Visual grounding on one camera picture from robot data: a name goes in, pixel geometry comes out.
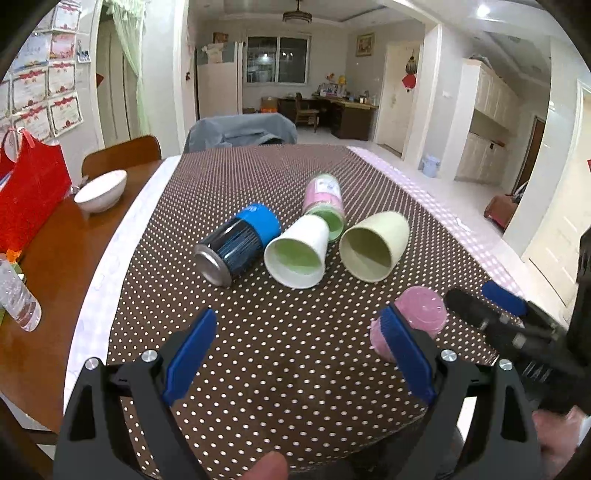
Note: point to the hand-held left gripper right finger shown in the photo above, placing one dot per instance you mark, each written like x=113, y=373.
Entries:
x=408, y=355

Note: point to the red stool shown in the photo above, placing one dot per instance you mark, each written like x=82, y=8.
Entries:
x=498, y=212

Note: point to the grey covered chair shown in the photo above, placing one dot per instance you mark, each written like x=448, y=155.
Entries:
x=240, y=131

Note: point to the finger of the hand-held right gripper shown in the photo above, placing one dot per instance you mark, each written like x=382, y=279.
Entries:
x=468, y=308
x=503, y=297

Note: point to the white panelled door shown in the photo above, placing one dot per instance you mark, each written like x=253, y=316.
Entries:
x=558, y=221

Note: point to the green curtain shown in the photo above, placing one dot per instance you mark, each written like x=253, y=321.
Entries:
x=131, y=60

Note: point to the red hanging decoration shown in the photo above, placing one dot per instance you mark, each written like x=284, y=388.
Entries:
x=410, y=74

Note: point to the white bowl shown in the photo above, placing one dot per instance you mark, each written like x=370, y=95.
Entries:
x=101, y=189

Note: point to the white cup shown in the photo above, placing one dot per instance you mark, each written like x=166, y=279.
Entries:
x=302, y=240

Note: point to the cream cabinet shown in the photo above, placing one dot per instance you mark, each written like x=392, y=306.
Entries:
x=489, y=97

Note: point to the person's left hand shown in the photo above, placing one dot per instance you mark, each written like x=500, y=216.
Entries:
x=268, y=467

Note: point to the pink cup with green lid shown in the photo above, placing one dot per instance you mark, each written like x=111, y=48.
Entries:
x=323, y=194

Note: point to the ceiling lamp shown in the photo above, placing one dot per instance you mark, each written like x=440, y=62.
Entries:
x=298, y=16

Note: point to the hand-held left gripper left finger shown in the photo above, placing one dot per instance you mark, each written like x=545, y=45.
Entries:
x=191, y=357

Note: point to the brown polka dot tablecloth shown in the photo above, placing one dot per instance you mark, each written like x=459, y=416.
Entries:
x=277, y=360
x=104, y=277

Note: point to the dark wooden chair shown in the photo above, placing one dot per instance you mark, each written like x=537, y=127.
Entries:
x=304, y=113

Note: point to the window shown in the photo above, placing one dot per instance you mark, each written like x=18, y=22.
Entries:
x=277, y=60

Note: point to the dark wooden desk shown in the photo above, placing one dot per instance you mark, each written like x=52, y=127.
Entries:
x=351, y=117

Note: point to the red bag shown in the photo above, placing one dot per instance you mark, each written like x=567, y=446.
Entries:
x=34, y=198

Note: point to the white refrigerator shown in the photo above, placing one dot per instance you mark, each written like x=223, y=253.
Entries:
x=219, y=87

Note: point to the pale green cup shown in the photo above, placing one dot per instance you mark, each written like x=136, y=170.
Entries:
x=369, y=251

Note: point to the brown door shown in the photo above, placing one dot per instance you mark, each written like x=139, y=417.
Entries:
x=531, y=152

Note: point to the person's right hand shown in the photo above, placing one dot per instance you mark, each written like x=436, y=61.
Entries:
x=554, y=438

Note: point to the cardboard box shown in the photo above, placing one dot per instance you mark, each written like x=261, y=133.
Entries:
x=269, y=105

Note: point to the framed picture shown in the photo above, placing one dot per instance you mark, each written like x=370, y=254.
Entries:
x=364, y=45

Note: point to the wooden table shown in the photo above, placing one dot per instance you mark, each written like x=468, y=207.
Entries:
x=46, y=364

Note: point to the group of wall certificates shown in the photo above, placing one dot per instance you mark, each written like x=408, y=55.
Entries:
x=41, y=83

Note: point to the blue bin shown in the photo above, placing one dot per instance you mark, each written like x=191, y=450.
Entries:
x=429, y=166

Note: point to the clear plastic bottle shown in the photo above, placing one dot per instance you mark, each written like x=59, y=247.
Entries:
x=18, y=295

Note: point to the small pink cup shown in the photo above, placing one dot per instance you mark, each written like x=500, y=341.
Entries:
x=422, y=310

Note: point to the dark cup with blue lid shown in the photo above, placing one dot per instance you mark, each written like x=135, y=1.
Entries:
x=244, y=240

